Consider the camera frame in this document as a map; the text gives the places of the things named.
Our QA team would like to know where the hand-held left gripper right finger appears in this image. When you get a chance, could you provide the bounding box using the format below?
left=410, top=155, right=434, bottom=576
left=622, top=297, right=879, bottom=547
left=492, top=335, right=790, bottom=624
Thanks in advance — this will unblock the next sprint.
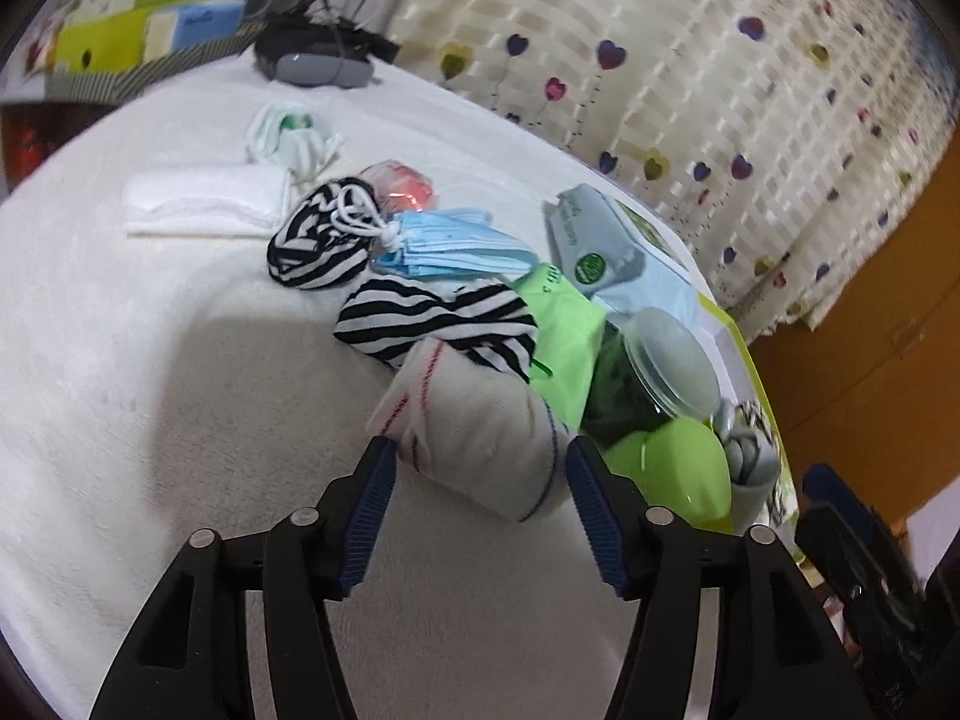
left=565, top=435, right=886, bottom=720

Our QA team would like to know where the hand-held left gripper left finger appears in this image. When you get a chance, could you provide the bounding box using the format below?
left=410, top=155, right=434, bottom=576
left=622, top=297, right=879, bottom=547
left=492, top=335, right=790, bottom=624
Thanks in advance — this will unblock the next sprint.
left=88, top=435, right=398, bottom=720

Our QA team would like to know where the grey sock with red stitches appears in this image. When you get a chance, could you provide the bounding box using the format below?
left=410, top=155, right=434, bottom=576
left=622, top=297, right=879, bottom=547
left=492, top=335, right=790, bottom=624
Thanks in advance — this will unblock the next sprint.
left=366, top=337, right=580, bottom=524

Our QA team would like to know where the black white striped sock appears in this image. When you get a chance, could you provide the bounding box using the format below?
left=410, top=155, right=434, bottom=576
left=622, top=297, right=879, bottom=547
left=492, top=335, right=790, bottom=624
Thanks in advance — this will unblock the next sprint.
left=334, top=277, right=539, bottom=391
left=268, top=176, right=391, bottom=292

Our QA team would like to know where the clear packet with red item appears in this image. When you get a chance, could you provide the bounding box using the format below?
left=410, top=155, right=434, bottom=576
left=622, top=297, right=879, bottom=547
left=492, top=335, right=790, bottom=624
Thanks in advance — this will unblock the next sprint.
left=360, top=160, right=440, bottom=218

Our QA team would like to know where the lime green plastic cup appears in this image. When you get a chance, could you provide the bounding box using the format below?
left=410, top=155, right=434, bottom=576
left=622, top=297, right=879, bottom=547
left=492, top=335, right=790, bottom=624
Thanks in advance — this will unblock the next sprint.
left=606, top=416, right=734, bottom=524

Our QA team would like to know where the green jar with clear lid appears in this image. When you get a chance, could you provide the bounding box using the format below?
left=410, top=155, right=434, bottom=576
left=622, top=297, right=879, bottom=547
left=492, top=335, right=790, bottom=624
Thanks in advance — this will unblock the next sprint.
left=580, top=307, right=725, bottom=452

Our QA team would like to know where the rolled grey cloth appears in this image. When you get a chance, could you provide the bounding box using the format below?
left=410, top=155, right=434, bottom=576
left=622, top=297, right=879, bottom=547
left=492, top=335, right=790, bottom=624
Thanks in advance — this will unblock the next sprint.
left=711, top=396, right=782, bottom=512

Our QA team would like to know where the green plastic packet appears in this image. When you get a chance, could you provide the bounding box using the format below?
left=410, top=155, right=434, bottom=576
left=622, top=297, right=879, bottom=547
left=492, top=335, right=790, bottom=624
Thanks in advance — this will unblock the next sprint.
left=508, top=262, right=607, bottom=432

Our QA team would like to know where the lime and white tray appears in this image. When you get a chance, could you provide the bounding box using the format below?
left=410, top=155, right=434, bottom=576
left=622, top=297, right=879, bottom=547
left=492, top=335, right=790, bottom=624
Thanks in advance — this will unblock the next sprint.
left=637, top=210, right=809, bottom=565

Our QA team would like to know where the wooden cabinet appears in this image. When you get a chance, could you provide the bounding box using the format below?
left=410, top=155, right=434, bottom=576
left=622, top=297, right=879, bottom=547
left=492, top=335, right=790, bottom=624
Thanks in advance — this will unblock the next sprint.
left=748, top=229, right=960, bottom=530

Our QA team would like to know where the light blue wet wipes pack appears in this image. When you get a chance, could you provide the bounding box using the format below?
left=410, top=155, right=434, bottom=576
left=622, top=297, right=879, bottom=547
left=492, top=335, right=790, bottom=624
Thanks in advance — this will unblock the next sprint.
left=544, top=184, right=722, bottom=332

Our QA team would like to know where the blue face mask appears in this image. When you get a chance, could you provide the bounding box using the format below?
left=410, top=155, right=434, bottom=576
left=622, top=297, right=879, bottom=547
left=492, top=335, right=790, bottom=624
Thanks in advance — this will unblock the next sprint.
left=330, top=187, right=535, bottom=280

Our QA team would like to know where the white folded towel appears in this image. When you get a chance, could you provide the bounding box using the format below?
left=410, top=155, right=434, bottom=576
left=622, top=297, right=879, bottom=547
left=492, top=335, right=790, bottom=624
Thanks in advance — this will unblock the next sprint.
left=122, top=163, right=295, bottom=238

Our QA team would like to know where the mint green sock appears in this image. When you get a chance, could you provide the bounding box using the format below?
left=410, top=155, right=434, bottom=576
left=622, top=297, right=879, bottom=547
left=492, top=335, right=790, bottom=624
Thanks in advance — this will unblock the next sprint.
left=246, top=101, right=346, bottom=185

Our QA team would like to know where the heart print curtain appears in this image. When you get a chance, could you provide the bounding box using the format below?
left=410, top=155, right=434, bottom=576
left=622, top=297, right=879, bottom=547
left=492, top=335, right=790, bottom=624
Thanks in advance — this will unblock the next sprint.
left=385, top=0, right=955, bottom=335

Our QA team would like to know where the grey and black headset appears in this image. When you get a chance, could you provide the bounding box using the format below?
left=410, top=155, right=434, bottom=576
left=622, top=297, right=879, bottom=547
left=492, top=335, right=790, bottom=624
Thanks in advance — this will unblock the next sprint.
left=253, top=13, right=400, bottom=88

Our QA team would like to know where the striped storage box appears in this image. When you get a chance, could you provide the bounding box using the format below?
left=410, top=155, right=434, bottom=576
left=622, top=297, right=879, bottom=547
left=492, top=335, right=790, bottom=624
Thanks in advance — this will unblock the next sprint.
left=43, top=19, right=267, bottom=102

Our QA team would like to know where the blue tissue box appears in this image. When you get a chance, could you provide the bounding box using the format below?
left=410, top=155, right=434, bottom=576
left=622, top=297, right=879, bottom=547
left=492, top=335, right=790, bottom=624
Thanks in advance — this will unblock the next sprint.
left=145, top=0, right=250, bottom=61

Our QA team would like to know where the lime green box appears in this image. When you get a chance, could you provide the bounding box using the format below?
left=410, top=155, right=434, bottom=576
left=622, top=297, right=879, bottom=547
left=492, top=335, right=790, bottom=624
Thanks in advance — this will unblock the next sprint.
left=54, top=11, right=179, bottom=74

